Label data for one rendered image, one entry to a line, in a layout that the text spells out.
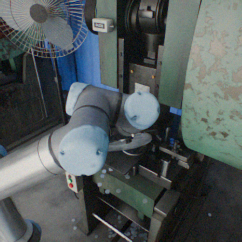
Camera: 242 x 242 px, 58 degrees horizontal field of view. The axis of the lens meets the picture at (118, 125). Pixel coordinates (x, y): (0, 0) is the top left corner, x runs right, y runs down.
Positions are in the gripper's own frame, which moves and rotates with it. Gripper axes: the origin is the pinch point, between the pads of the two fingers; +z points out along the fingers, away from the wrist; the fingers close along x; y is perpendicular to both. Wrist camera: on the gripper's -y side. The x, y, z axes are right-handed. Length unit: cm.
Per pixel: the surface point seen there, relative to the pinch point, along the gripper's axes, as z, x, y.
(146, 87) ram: 5.6, -18.3, -15.4
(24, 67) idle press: 131, -95, 53
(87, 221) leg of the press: 76, 43, 15
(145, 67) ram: 0.7, -24.7, -14.7
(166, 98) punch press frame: -2.7, -10.4, -18.8
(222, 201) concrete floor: 86, 55, -90
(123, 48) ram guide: -0.7, -32.7, -6.8
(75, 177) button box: 40.3, 13.7, 18.8
